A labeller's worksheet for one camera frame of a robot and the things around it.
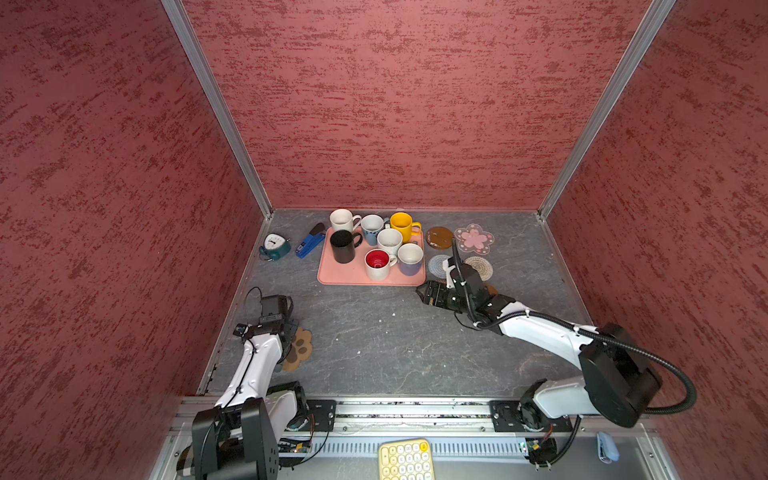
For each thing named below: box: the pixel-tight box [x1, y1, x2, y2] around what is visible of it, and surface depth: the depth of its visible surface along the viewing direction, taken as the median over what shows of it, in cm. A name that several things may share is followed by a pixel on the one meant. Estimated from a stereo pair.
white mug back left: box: [329, 209, 362, 233], surface depth 109 cm
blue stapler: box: [295, 222, 326, 259], surface depth 111 cm
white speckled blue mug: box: [361, 214, 390, 246], surface depth 108 cm
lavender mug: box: [397, 241, 424, 276], surface depth 102 cm
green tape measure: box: [259, 233, 291, 262], surface depth 107 cm
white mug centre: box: [377, 224, 403, 256], surface depth 103 cm
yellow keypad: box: [378, 438, 435, 480], surface depth 68 cm
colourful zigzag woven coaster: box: [464, 256, 494, 281], surface depth 106 cm
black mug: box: [330, 230, 363, 264], surface depth 105 cm
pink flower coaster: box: [454, 223, 495, 255], surface depth 115 cm
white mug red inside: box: [364, 248, 398, 282], surface depth 100 cm
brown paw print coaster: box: [282, 327, 313, 372], surface depth 85 cm
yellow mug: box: [390, 211, 423, 244], surface depth 109 cm
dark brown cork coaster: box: [426, 226, 454, 250], surface depth 113 cm
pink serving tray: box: [317, 227, 426, 287], surface depth 103 cm
